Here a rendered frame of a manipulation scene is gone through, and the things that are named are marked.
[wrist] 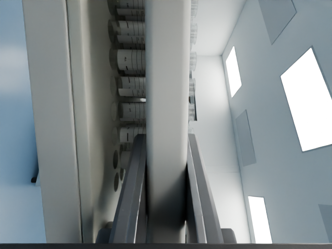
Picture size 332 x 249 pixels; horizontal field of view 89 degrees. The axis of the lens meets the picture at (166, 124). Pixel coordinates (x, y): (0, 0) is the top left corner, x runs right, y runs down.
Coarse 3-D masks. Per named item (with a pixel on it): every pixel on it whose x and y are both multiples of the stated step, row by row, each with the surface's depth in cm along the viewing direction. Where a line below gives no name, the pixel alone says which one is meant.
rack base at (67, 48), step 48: (48, 0) 7; (96, 0) 9; (48, 48) 7; (96, 48) 9; (48, 96) 7; (96, 96) 9; (48, 144) 8; (96, 144) 9; (48, 192) 8; (96, 192) 9; (48, 240) 8
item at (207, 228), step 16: (192, 144) 9; (192, 160) 8; (192, 176) 8; (192, 192) 7; (208, 192) 7; (192, 208) 7; (208, 208) 6; (192, 224) 7; (208, 224) 6; (192, 240) 7; (208, 240) 5; (224, 240) 6
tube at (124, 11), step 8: (112, 0) 10; (120, 0) 10; (128, 0) 10; (136, 0) 10; (144, 0) 10; (192, 0) 10; (112, 8) 11; (120, 8) 11; (128, 8) 11; (136, 8) 11; (144, 8) 11; (192, 8) 11; (192, 16) 11
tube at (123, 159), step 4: (116, 152) 12; (120, 152) 12; (124, 152) 12; (128, 152) 12; (116, 156) 12; (120, 156) 12; (124, 156) 12; (128, 156) 12; (116, 160) 12; (120, 160) 12; (124, 160) 12; (116, 164) 12; (120, 164) 12; (124, 164) 12
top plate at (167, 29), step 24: (168, 0) 7; (168, 24) 7; (168, 48) 7; (168, 72) 7; (168, 96) 8; (168, 120) 8; (168, 144) 8; (168, 168) 8; (168, 192) 8; (168, 216) 8; (168, 240) 8
